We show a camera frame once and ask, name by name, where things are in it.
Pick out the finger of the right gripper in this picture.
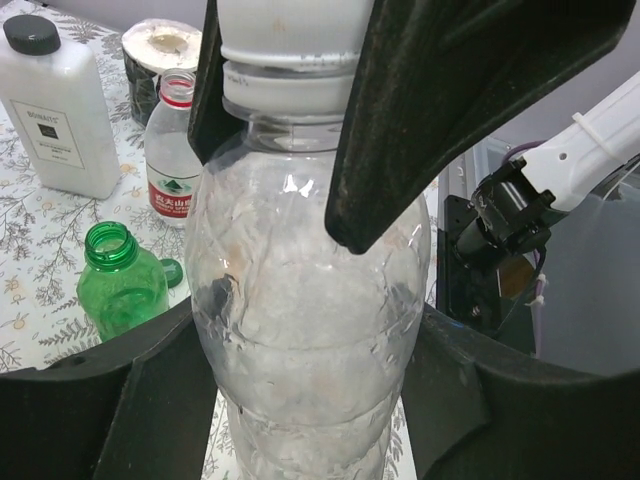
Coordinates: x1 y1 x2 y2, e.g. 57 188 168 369
325 0 633 254
187 0 245 164

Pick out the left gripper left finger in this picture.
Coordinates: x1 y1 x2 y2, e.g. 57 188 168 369
1 300 217 479

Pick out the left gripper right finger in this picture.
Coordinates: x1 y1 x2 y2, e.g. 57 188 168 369
402 306 639 479

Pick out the clear bottle red label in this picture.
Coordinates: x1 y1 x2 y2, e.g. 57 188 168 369
144 69 202 228

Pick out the green plastic bottle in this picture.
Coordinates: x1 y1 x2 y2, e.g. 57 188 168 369
76 221 169 342

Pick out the green bottle cap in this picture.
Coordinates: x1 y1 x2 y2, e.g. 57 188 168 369
160 258 184 289

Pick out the clear bottle blue white cap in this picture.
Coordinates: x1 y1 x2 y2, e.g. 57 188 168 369
183 0 432 480

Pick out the white bottle black cap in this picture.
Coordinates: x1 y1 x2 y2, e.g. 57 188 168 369
1 14 120 199

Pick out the floral table mat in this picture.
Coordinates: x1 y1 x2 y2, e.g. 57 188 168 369
0 0 441 480

